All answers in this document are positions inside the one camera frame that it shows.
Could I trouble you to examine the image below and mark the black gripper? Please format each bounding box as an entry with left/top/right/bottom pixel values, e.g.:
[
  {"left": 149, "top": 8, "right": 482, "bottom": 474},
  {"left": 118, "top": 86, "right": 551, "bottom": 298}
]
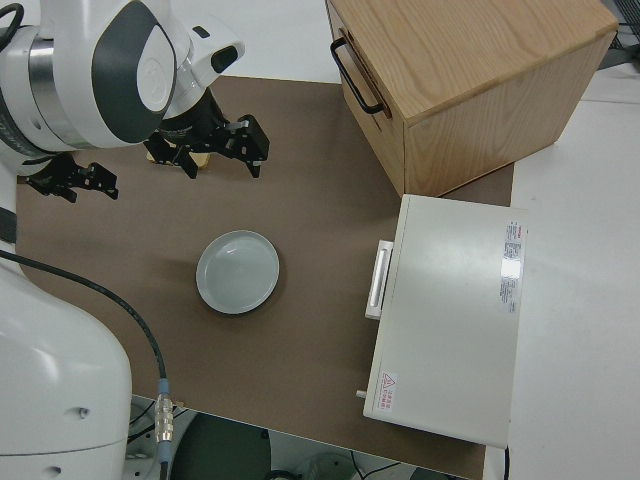
[
  {"left": 143, "top": 88, "right": 272, "bottom": 180},
  {"left": 27, "top": 153, "right": 120, "bottom": 204}
]

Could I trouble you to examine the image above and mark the brown table mat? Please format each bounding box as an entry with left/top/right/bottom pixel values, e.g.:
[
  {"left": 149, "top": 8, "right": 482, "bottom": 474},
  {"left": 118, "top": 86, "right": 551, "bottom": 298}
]
[{"left": 14, "top": 74, "right": 516, "bottom": 480}]

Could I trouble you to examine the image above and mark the gray ceramic plate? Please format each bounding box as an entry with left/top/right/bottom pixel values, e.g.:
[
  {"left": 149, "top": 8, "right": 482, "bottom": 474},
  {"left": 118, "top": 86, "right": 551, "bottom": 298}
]
[{"left": 194, "top": 228, "right": 281, "bottom": 315}]

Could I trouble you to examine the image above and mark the thick black cable metal connector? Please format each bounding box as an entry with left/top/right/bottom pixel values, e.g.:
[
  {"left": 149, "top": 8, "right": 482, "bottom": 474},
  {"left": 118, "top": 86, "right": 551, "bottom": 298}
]
[{"left": 0, "top": 249, "right": 177, "bottom": 480}]

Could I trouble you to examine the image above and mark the white toaster oven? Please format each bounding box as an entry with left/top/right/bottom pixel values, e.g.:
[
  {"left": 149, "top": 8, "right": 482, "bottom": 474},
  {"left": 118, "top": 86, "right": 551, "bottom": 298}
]
[{"left": 354, "top": 193, "right": 530, "bottom": 449}]

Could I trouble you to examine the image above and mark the wooden drawer box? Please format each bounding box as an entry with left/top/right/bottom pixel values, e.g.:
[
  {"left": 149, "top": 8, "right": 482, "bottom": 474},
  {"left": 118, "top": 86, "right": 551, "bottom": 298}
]
[{"left": 324, "top": 0, "right": 620, "bottom": 199}]

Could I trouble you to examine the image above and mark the black drawer handle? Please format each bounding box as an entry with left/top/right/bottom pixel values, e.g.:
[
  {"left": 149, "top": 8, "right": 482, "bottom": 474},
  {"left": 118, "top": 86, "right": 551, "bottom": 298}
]
[{"left": 329, "top": 38, "right": 386, "bottom": 115}]

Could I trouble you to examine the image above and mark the black wire mesh rack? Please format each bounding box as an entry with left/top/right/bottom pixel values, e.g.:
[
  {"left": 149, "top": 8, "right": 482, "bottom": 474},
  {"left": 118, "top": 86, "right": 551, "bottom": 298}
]
[{"left": 607, "top": 0, "right": 640, "bottom": 66}]

